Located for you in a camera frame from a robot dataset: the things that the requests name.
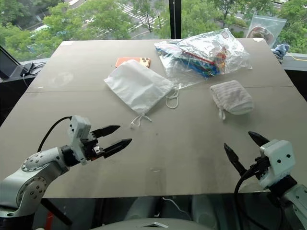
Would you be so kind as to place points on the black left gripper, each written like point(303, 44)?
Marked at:
point(94, 149)

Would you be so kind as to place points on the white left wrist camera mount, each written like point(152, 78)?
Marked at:
point(78, 129)

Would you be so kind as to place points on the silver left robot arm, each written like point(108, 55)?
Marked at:
point(36, 167)

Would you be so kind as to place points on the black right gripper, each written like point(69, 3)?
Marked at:
point(261, 166)

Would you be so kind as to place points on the grey robot torso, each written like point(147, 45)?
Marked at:
point(148, 224)

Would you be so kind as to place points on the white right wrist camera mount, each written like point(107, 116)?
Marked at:
point(280, 155)

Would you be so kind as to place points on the clear bag of colourful items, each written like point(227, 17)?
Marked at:
point(204, 55)

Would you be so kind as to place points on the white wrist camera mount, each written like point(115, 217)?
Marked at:
point(280, 155)
point(78, 129)

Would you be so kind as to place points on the blue crumpled cloth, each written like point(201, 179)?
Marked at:
point(280, 50)

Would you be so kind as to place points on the black slanted bar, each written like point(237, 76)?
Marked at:
point(56, 212)

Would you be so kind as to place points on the orange smartphone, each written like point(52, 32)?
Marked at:
point(145, 62)

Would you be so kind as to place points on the white grey striped towel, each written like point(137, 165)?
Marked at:
point(232, 98)

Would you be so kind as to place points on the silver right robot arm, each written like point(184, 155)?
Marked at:
point(297, 198)

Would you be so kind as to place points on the black window post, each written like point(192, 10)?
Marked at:
point(175, 19)

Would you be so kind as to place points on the clear zip bag, brown contents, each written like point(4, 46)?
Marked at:
point(263, 28)

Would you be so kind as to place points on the black flat screen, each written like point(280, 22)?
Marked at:
point(7, 64)

